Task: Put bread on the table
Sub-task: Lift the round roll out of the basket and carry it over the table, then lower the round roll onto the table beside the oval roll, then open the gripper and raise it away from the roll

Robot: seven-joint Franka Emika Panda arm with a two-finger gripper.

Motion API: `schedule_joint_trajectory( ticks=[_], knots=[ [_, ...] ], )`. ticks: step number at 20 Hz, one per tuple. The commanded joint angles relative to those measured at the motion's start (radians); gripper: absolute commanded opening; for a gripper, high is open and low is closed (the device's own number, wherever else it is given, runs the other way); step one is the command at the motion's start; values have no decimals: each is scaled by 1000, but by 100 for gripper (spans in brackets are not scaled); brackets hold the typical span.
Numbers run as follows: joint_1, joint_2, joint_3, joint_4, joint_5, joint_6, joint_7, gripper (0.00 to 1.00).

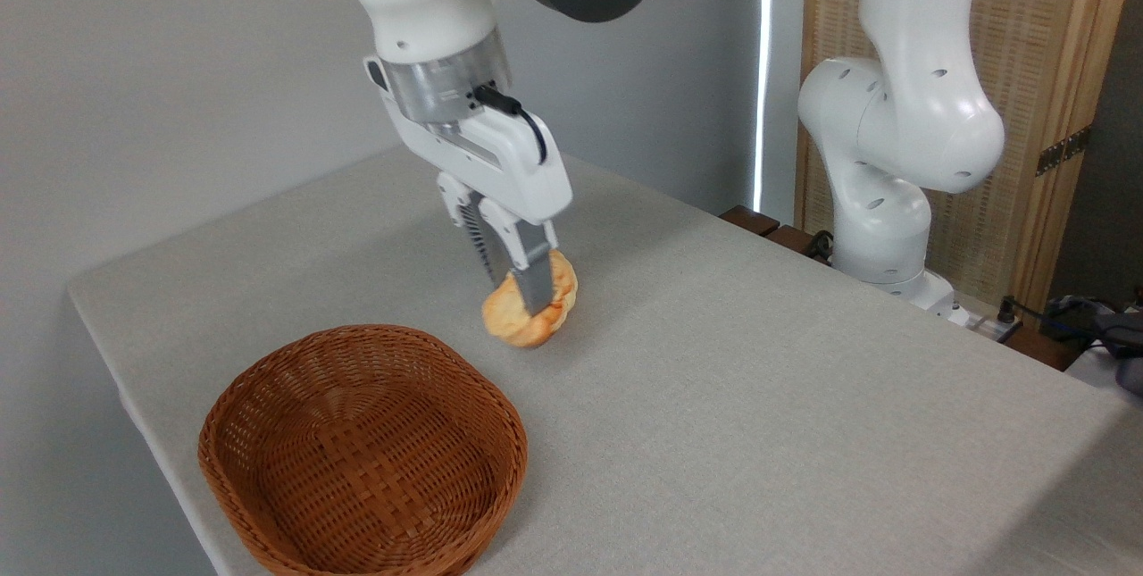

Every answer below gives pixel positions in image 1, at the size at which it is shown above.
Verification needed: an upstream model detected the dark metal screen hinge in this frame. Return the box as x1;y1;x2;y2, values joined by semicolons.
1036;125;1092;177

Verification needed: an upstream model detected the black plug with cable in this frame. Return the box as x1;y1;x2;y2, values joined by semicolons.
997;295;1108;346

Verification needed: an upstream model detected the braided golden bread loaf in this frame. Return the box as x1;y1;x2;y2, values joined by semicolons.
546;248;580;327

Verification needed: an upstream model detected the rattan wooden folding screen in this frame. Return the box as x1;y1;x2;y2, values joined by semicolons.
794;0;1143;320

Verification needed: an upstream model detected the dark brown wooden block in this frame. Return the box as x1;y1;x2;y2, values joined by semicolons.
765;224;833;263
720;205;781;238
1002;326;1087;372

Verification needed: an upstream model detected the white power strip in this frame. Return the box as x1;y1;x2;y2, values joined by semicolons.
945;303;1021;343

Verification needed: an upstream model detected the round golden bread roll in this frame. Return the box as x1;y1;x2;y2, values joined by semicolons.
481;271;565;349

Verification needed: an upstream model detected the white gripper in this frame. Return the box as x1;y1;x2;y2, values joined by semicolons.
363;56;574;317

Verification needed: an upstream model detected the dark grey bag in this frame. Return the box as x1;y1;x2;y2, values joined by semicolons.
1054;295;1143;397

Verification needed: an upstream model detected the brown woven wicker basket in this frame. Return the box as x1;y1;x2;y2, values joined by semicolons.
197;324;529;576

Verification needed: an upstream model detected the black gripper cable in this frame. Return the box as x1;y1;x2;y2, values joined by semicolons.
472;84;548;167

